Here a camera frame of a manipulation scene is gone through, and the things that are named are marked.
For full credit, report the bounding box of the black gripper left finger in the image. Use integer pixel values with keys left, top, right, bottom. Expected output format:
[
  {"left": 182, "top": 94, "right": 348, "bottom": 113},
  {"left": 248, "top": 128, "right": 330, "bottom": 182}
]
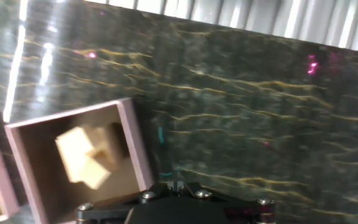
[{"left": 75, "top": 182, "right": 177, "bottom": 224}]

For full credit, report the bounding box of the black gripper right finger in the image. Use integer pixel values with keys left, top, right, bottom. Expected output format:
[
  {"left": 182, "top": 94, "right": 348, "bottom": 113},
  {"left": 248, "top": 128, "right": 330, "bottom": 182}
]
[{"left": 178, "top": 182, "right": 276, "bottom": 224}]

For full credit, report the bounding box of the large wooden cube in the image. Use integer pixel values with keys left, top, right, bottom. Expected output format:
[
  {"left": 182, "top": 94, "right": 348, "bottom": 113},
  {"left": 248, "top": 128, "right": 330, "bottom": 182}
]
[{"left": 85, "top": 123, "right": 126, "bottom": 166}]

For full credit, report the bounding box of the pink gift box base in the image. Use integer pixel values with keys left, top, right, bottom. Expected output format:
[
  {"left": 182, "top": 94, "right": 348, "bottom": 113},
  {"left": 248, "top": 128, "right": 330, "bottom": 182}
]
[{"left": 4, "top": 98, "right": 154, "bottom": 224}]

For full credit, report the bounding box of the black marble pattern mat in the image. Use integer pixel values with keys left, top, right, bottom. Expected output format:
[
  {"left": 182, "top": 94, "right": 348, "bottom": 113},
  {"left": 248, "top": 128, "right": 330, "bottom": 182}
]
[{"left": 0, "top": 0, "right": 358, "bottom": 224}]

